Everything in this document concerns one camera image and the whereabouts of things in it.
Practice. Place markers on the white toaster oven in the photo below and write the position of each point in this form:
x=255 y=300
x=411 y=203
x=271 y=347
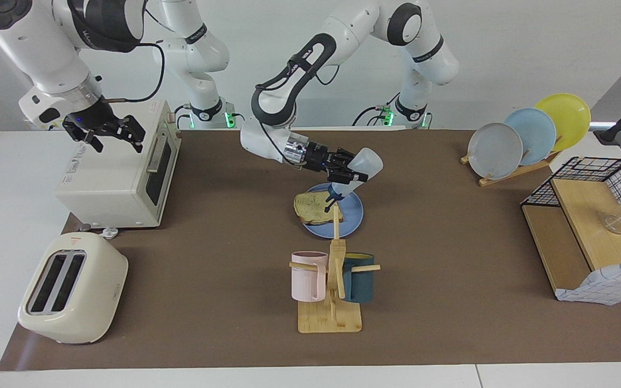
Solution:
x=111 y=178

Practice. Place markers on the cream two-slot toaster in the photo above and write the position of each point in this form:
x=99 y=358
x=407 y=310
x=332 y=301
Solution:
x=89 y=291

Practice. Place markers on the clear glass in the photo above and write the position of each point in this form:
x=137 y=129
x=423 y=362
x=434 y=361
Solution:
x=615 y=223

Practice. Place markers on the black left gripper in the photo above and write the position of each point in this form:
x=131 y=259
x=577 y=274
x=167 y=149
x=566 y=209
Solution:
x=321 y=157

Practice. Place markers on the yellow plate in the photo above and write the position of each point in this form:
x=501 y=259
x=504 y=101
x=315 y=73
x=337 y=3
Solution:
x=572 y=118

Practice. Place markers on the clear squeeze bottle blue cap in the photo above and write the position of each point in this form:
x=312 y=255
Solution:
x=370 y=161

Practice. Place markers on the blue round plate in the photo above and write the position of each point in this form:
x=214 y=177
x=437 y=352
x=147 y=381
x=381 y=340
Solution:
x=351 y=215

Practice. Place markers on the white checkered cloth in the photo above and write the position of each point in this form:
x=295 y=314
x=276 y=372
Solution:
x=601 y=283

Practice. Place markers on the toasted bread slice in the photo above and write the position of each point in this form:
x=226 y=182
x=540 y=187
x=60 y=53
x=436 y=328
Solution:
x=310 y=207

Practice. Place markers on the dark teal mug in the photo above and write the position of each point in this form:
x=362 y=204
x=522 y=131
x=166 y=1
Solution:
x=358 y=283

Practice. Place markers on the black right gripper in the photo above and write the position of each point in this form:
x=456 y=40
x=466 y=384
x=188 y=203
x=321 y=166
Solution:
x=89 y=118

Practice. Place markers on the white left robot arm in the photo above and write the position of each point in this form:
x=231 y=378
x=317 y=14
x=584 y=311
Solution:
x=423 y=59

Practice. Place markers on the light blue plate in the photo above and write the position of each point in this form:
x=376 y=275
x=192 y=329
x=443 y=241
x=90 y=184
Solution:
x=537 y=129

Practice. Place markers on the grey plate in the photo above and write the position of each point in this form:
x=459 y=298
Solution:
x=494 y=152

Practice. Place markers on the wooden mug tree stand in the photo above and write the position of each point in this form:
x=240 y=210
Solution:
x=329 y=320

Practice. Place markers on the wooden plate rack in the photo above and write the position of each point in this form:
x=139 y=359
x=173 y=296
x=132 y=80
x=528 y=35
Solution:
x=521 y=171

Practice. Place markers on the pink mug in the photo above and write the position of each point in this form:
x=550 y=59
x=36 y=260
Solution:
x=305 y=280

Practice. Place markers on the brown table mat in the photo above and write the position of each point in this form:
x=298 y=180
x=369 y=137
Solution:
x=208 y=269

